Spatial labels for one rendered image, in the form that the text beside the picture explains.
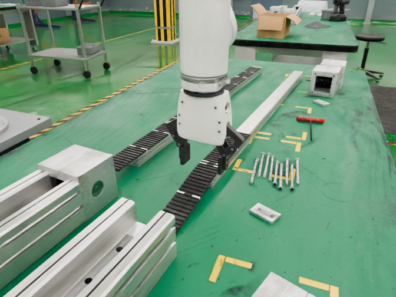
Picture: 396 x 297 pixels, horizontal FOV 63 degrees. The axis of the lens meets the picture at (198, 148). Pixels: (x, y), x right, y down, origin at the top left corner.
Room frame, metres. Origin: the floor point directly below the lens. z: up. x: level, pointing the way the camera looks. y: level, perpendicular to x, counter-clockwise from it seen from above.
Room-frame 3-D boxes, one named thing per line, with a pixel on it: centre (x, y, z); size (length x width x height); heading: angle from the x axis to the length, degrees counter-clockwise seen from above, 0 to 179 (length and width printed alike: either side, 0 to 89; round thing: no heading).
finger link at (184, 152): (0.60, 0.04, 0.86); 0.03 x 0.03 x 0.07; 63
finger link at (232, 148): (0.55, -0.06, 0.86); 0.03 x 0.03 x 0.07; 63
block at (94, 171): (0.53, 0.24, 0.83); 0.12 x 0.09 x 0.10; 63
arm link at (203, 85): (0.57, -0.01, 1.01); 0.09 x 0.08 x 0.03; 63
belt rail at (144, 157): (1.09, -0.06, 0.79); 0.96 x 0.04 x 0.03; 153
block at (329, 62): (1.32, -0.54, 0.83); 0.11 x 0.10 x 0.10; 64
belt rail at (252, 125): (1.00, -0.23, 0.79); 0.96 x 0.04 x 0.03; 153
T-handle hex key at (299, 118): (0.85, -0.33, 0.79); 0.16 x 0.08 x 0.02; 164
